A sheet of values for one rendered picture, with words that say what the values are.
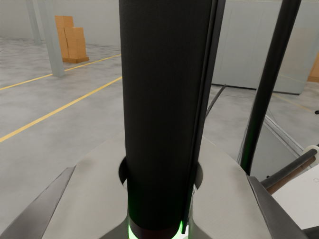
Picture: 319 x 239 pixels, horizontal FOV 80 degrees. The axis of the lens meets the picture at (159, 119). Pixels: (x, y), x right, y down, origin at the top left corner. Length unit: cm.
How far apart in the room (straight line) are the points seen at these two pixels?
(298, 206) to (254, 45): 521
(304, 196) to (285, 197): 4
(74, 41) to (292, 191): 809
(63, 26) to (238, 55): 609
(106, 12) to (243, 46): 1017
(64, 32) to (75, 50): 67
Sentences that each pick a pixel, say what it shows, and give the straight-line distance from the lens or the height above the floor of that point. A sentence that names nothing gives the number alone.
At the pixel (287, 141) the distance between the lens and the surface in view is 126.
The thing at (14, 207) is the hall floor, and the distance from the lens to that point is 230.
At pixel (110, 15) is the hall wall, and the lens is 1393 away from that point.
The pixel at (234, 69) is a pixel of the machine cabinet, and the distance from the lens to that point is 564.
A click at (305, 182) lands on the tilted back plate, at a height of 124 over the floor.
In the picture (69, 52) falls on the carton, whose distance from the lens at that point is 845.
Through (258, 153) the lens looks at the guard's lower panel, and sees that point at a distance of 154.
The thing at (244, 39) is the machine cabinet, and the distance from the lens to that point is 556.
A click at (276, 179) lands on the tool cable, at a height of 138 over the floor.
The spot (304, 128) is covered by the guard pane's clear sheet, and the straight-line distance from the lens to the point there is 119.
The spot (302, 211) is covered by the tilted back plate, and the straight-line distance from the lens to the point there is 53.
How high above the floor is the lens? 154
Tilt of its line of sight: 27 degrees down
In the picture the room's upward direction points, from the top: 3 degrees clockwise
